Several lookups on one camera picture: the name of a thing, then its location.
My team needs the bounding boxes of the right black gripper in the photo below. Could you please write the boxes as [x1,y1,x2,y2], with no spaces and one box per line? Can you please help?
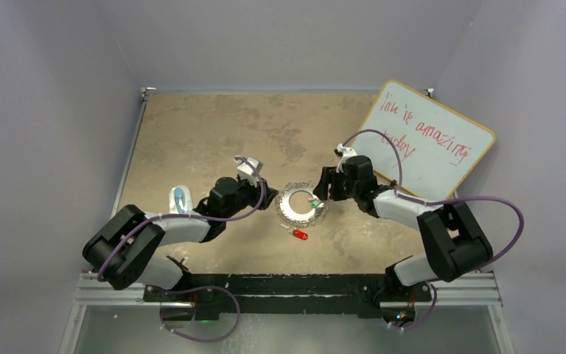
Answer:
[312,167,360,202]

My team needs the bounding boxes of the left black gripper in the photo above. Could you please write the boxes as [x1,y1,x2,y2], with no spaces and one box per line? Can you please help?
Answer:
[223,175,277,221]

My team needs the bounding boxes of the key with green tag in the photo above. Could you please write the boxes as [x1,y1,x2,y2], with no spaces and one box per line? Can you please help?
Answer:
[308,198,324,209]

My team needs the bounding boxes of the silver disc with keyrings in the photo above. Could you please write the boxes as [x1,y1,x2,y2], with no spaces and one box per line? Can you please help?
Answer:
[275,181,327,229]

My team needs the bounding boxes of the keys with red green tags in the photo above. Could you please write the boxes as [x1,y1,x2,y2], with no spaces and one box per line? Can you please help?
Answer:
[281,224,309,240]

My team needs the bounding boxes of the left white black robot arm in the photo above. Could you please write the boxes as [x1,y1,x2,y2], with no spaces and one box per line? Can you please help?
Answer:
[82,177,279,302]

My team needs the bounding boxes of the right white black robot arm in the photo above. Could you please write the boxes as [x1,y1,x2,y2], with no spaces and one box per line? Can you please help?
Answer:
[312,156,494,300]

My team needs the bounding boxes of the whiteboard with red writing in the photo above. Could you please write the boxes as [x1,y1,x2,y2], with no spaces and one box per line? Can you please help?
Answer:
[349,80,496,200]

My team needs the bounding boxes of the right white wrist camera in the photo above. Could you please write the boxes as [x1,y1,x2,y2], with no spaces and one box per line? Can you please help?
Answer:
[334,144,357,173]

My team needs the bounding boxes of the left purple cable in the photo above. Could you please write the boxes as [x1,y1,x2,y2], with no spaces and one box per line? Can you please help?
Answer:
[96,156,268,343]

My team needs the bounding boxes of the purple cable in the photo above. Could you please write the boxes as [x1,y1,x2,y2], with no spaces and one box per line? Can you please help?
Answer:
[341,128,525,330]
[96,156,268,343]

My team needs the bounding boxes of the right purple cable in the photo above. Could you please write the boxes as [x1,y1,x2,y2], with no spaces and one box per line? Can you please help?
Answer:
[341,128,525,330]

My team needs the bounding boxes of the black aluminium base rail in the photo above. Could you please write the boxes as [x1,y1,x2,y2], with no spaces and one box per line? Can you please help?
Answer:
[144,274,433,320]

